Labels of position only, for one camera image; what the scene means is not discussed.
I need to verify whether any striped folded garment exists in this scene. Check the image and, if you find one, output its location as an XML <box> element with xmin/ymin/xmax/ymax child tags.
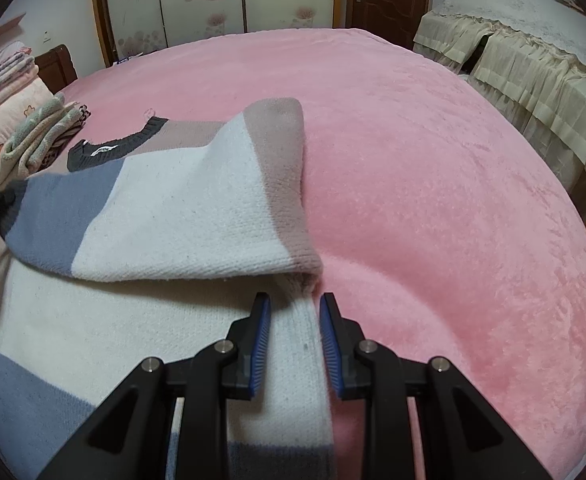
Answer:
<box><xmin>28</xmin><ymin>103</ymin><xmax>90</xmax><ymax>171</ymax></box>

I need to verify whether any colour block knit sweater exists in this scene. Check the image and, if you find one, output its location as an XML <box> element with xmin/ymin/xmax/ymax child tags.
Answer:
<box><xmin>0</xmin><ymin>99</ymin><xmax>334</xmax><ymax>479</ymax></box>

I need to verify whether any pink plush bed blanket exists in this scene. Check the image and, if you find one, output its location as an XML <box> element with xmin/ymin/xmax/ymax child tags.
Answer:
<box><xmin>66</xmin><ymin>29</ymin><xmax>586</xmax><ymax>479</ymax></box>

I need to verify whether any cream ruffled covered furniture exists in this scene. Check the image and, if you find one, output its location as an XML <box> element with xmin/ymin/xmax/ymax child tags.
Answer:
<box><xmin>413</xmin><ymin>0</ymin><xmax>586</xmax><ymax>200</ymax></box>

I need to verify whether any pink cartoon folded quilt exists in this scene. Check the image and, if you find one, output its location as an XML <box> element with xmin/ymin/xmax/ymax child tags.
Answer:
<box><xmin>0</xmin><ymin>77</ymin><xmax>54</xmax><ymax>148</ymax></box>

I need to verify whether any pink wall shelf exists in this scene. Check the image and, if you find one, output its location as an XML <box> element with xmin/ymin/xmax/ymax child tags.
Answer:
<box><xmin>0</xmin><ymin>13</ymin><xmax>25</xmax><ymax>36</ymax></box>

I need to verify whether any dark wooden headboard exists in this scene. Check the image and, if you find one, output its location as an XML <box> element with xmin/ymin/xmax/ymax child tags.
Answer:
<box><xmin>34</xmin><ymin>44</ymin><xmax>78</xmax><ymax>93</ymax></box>

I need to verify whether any striped folded thin quilt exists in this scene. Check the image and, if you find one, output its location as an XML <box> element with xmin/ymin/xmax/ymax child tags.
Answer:
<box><xmin>0</xmin><ymin>41</ymin><xmax>38</xmax><ymax>106</ymax></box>

